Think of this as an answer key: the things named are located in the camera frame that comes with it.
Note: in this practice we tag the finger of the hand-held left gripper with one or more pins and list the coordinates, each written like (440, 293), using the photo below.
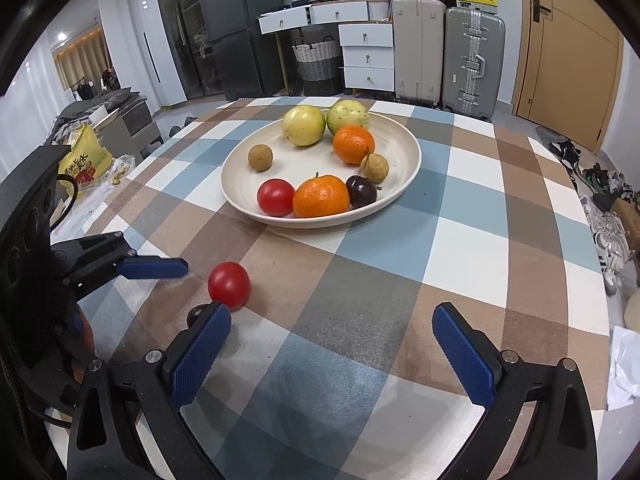
(155, 268)

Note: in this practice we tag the brown longan with stem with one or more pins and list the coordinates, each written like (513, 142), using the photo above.
(375, 168)

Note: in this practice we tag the dark glass cabinet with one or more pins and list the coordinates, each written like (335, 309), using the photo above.
(175, 30)

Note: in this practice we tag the yellow and black shoe box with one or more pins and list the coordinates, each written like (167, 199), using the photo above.
(475, 2)

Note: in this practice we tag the red tomato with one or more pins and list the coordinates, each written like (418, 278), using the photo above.
(229, 285)
(275, 197)

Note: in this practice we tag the yellow snack bag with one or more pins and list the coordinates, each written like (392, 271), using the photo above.
(85, 160)

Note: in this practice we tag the silver suitcase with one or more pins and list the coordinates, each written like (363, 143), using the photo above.
(472, 65)

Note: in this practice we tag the beige curtain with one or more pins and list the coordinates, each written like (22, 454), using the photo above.
(82, 60)

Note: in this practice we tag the cardboard box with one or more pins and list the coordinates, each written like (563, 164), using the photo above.
(115, 127)

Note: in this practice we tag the white plastic bag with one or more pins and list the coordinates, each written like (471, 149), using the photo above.
(625, 367)

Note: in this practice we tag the orange mandarin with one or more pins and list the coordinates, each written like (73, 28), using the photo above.
(353, 145)
(320, 197)

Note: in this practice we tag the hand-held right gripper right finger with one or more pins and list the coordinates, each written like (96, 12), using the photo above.
(462, 355)

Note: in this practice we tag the cream round plate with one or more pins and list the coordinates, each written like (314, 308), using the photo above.
(305, 165)

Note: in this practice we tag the dark purple plum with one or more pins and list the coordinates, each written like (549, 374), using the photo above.
(197, 314)
(361, 191)

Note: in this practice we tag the woven laundry basket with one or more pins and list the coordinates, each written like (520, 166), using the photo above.
(316, 65)

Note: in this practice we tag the pale yellow passion fruit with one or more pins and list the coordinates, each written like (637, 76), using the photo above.
(302, 125)

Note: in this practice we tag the white wardrobe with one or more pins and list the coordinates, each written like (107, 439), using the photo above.
(135, 35)

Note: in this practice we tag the wooden door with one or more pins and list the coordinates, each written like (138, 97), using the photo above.
(570, 55)

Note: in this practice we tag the pile of loose shoes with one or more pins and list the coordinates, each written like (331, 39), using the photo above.
(607, 220)

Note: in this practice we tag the beige suitcase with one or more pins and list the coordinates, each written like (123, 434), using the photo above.
(417, 52)

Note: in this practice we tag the dark grey refrigerator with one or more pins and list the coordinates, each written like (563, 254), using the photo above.
(235, 30)

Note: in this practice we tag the yellow-green passion fruit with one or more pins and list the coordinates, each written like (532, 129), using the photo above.
(348, 115)

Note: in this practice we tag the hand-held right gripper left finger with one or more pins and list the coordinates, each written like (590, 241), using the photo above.
(200, 355)

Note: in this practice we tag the white chest of drawers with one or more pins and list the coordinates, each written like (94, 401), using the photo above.
(367, 57)

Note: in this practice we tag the white desk with drawers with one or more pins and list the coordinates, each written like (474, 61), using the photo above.
(335, 12)

